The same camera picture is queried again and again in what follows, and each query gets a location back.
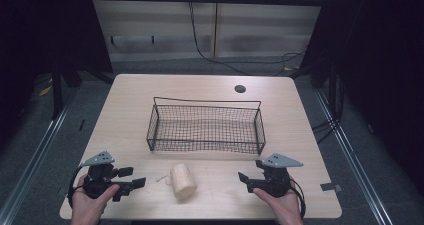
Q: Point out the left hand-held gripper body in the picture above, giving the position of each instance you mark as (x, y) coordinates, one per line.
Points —
(98, 178)

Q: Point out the dark curtain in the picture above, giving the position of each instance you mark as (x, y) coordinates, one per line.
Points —
(40, 35)
(380, 51)

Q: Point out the person's left hand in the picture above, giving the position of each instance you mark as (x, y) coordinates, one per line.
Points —
(87, 206)

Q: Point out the person's right hand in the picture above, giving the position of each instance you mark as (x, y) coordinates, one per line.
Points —
(283, 208)

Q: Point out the grey tape piece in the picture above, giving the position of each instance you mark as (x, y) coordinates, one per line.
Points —
(330, 187)

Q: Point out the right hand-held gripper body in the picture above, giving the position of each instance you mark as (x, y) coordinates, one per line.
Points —
(276, 178)

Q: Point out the black stand leg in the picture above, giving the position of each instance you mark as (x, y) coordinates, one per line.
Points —
(57, 91)

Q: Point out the yellow floor tape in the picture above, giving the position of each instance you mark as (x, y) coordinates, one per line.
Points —
(45, 91)

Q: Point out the metal floor rail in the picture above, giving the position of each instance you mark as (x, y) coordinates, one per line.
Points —
(350, 158)
(40, 148)

